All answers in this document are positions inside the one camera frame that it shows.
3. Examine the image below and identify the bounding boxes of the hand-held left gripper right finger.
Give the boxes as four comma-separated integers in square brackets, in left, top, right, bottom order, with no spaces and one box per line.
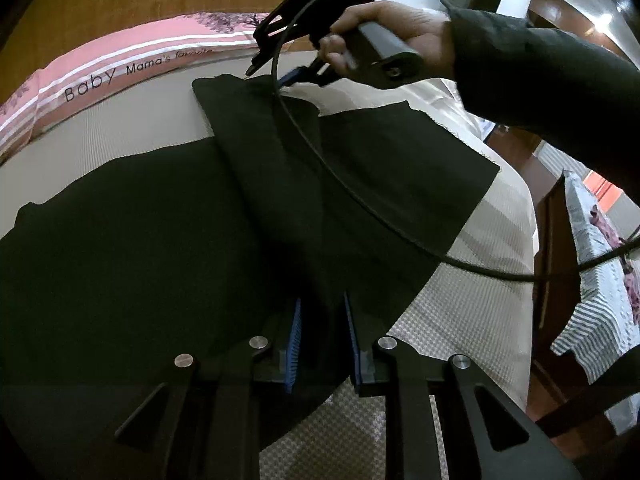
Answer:
[343,292,584,480]

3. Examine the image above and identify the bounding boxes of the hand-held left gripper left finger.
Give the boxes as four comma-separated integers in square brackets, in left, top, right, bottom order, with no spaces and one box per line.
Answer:
[114,298,304,480]

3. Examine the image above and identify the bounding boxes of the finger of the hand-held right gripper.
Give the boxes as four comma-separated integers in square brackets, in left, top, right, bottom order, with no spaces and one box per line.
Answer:
[244,40,287,79]
[276,55,335,89]

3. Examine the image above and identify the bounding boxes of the black pants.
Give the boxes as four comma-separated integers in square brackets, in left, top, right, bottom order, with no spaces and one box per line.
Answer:
[0,74,502,467]

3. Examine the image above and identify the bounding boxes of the person's right forearm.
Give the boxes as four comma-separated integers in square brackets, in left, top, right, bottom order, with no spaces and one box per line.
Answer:
[440,7,640,192]

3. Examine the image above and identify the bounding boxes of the person's right hand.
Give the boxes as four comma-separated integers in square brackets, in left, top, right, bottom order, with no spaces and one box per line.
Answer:
[317,0,455,82]

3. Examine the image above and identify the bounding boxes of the beige waffle bed cover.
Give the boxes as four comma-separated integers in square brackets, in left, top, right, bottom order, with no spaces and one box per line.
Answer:
[0,42,540,480]

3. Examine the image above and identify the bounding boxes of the pink striped printed pillow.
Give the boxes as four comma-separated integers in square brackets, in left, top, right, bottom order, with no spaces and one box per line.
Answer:
[0,10,282,162]

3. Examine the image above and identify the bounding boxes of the brown wooden door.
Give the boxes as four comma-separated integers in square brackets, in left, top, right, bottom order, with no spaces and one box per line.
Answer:
[527,0,640,68]

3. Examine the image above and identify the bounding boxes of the grey striped floral cloth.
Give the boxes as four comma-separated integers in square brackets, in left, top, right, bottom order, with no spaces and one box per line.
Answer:
[550,169,640,437]

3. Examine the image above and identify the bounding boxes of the black cable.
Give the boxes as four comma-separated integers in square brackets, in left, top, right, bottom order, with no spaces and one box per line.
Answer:
[270,0,640,281]

